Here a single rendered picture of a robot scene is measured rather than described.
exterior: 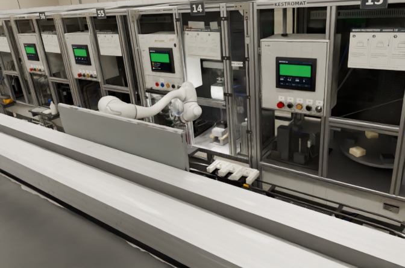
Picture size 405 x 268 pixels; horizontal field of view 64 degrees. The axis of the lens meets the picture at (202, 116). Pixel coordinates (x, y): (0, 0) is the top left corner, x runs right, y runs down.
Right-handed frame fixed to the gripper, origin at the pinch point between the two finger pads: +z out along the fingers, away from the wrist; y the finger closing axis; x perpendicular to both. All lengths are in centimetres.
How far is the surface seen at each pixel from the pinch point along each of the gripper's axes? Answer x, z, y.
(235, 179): 17, -42, -54
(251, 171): 5, -44, -59
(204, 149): -1.4, -5.2, -31.7
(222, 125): -24.1, -14.4, -28.6
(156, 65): -20.4, -9.3, 43.9
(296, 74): -29, -105, -20
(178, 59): -26, -29, 36
